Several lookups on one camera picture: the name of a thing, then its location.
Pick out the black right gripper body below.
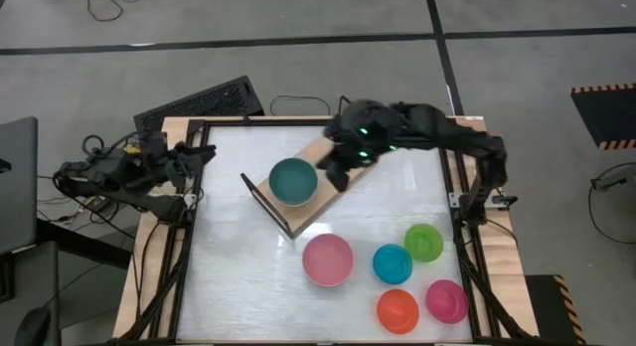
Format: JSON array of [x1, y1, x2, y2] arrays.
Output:
[[325, 100, 401, 171]]

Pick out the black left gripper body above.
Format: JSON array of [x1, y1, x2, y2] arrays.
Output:
[[163, 142, 203, 188]]

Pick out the large pink bowl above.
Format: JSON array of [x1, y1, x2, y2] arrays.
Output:
[[301, 233, 356, 288]]

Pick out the small cyan bowl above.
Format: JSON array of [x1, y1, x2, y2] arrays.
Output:
[[372, 243, 414, 286]]

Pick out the small green bowl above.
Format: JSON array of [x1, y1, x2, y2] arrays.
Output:
[[402, 223, 445, 263]]

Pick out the black keyboard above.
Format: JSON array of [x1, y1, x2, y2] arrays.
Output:
[[132, 75, 265, 153]]

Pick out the small orange-red bowl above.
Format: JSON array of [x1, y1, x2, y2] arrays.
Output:
[[376, 287, 420, 336]]

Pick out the small magenta bowl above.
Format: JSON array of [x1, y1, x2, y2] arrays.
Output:
[[425, 278, 470, 325]]

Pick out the grey monitor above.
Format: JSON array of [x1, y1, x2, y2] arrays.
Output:
[[0, 116, 39, 256]]

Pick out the dark side desk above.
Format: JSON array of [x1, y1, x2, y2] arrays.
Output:
[[0, 241, 62, 346]]

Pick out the black computer mouse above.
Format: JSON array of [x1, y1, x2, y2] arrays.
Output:
[[13, 305, 54, 346]]

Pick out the black hazard-striped mat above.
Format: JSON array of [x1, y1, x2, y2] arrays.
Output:
[[569, 83, 636, 151], [525, 273, 587, 346]]

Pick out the wooden shelf with black frame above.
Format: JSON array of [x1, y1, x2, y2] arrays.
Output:
[[239, 94, 384, 240]]

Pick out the black metal table frame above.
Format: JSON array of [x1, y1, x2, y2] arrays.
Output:
[[116, 116, 541, 346]]

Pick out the black floor cable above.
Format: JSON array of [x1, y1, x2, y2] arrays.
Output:
[[81, 0, 145, 23], [269, 94, 332, 117]]

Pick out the tangled cable bundle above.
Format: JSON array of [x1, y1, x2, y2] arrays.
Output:
[[37, 131, 145, 228]]

